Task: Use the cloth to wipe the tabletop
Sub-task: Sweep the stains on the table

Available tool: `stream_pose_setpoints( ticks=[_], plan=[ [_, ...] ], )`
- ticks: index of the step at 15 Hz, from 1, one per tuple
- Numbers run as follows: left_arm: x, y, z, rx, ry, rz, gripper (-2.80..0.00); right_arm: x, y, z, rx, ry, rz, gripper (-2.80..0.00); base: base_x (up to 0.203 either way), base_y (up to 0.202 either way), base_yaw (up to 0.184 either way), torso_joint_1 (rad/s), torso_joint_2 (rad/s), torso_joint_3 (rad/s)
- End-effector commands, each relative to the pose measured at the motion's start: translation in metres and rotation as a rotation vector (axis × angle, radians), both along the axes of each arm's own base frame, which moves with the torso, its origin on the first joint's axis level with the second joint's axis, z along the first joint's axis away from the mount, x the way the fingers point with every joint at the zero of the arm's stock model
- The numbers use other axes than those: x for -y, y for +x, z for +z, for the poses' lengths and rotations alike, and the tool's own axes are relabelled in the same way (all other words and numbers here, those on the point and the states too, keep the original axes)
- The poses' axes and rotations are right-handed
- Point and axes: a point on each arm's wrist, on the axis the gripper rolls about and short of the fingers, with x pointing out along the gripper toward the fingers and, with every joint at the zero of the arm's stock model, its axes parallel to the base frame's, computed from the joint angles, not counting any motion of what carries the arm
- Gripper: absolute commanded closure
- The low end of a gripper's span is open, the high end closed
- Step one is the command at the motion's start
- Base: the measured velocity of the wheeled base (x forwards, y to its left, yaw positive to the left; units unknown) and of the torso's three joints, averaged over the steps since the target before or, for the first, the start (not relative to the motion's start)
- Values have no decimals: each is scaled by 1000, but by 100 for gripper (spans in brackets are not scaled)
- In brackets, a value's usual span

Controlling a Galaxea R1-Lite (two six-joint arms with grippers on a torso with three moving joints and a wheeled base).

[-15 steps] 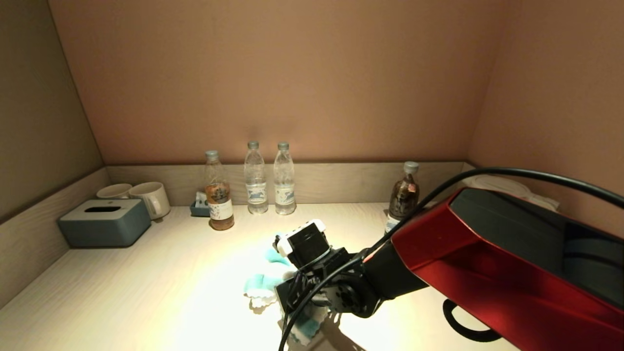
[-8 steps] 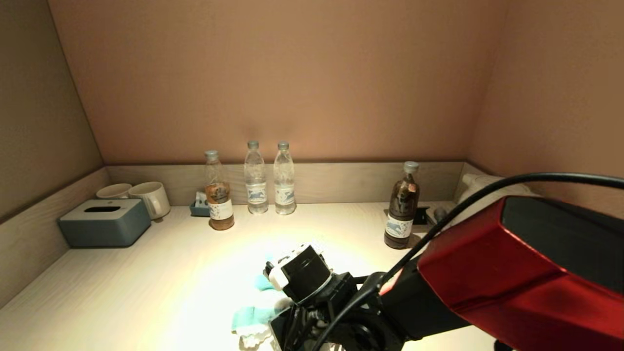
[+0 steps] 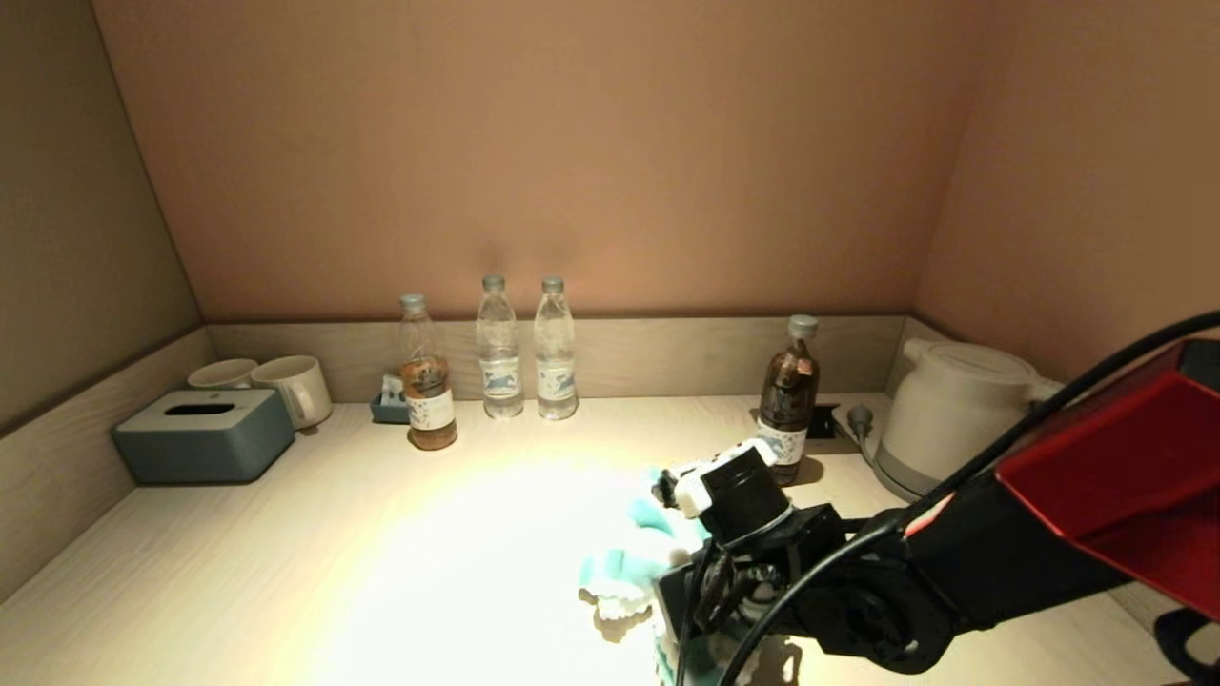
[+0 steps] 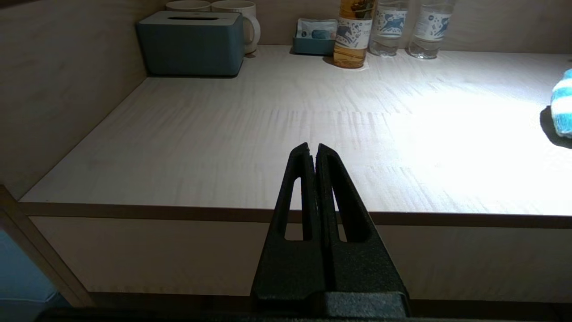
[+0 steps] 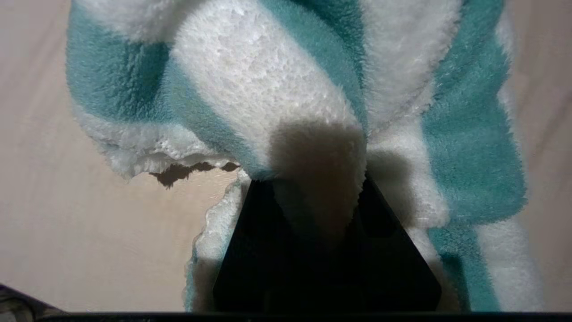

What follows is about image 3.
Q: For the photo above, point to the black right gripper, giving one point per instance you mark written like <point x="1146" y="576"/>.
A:
<point x="672" y="600"/>

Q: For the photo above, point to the teal white striped towel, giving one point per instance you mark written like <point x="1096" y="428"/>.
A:
<point x="629" y="572"/>

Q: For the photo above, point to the bottle with dark liquid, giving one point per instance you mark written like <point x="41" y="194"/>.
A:
<point x="789" y="400"/>

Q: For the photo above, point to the black recessed socket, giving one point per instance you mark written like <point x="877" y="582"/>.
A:
<point x="823" y="424"/>

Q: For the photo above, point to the clear water bottle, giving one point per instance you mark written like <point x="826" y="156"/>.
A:
<point x="499" y="381"/>
<point x="556" y="381"/>

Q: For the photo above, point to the grey kettle base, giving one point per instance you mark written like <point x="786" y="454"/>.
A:
<point x="896" y="488"/>

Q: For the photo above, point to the grey power plug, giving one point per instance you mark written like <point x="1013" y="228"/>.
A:
<point x="858" y="417"/>

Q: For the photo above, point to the bottle with amber liquid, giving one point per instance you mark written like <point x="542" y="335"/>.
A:
<point x="429" y="410"/>

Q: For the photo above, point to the beige electric kettle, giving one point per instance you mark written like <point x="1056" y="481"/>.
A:
<point x="953" y="419"/>

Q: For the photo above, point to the small blue tray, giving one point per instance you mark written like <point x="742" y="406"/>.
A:
<point x="386" y="413"/>

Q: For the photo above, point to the white ceramic mug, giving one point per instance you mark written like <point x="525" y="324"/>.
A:
<point x="294" y="384"/>
<point x="221" y="373"/>

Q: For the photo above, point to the blue-grey tissue box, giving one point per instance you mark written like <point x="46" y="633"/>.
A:
<point x="205" y="446"/>

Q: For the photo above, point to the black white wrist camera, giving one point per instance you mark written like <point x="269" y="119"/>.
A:
<point x="739" y="491"/>

